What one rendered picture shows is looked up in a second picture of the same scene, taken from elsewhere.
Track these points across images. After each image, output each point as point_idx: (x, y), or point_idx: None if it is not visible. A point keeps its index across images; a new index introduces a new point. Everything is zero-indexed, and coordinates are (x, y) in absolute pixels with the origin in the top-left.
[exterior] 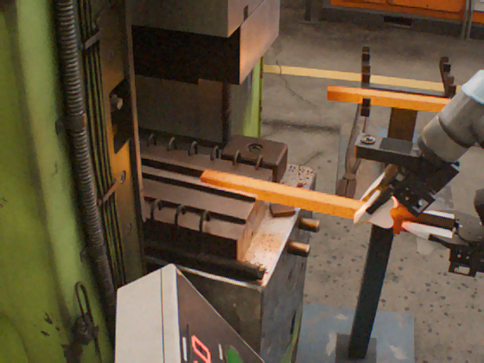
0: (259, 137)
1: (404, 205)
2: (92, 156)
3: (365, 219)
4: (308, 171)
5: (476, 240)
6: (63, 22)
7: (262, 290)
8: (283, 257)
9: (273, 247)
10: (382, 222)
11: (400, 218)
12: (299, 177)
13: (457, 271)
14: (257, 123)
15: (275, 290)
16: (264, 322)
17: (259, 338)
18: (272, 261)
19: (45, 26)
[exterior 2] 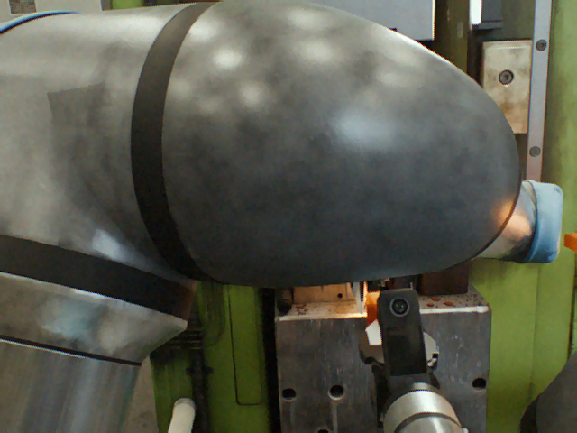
0: (573, 310)
1: (365, 285)
2: None
3: (352, 295)
4: (479, 303)
5: (376, 358)
6: (145, 5)
7: (276, 321)
8: (350, 336)
9: (335, 311)
10: (359, 304)
11: (370, 306)
12: (462, 301)
13: (374, 409)
14: (572, 290)
15: (323, 358)
16: (290, 374)
17: (279, 385)
18: (315, 315)
19: (139, 6)
